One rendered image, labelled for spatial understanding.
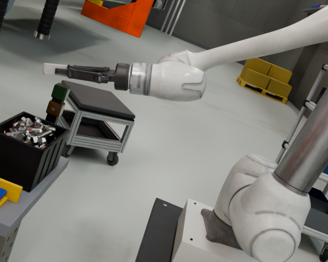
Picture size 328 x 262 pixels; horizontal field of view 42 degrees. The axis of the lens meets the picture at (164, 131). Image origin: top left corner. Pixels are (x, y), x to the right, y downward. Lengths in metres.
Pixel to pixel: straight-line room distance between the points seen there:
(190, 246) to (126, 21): 3.77
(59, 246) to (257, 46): 1.04
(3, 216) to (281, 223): 0.63
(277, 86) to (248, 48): 7.97
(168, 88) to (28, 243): 0.85
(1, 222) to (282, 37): 0.83
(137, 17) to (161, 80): 3.66
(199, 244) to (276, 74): 8.36
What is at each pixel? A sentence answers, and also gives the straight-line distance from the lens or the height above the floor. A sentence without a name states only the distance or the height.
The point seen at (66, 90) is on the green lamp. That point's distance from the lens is 1.24.
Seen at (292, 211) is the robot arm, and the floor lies 0.64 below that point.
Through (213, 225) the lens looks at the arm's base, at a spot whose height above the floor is 0.42.
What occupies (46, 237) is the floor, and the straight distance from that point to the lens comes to 1.76.
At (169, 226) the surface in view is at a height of 0.30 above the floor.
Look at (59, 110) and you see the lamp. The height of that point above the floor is 0.59.
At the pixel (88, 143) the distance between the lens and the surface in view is 2.42.
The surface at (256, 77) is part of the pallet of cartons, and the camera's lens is 9.10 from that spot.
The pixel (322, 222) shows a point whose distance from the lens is 2.59.
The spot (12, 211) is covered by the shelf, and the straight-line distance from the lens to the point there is 1.01.
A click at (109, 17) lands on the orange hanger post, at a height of 0.61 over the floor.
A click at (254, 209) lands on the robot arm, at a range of 1.11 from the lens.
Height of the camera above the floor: 0.98
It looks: 16 degrees down
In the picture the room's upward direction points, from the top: 22 degrees clockwise
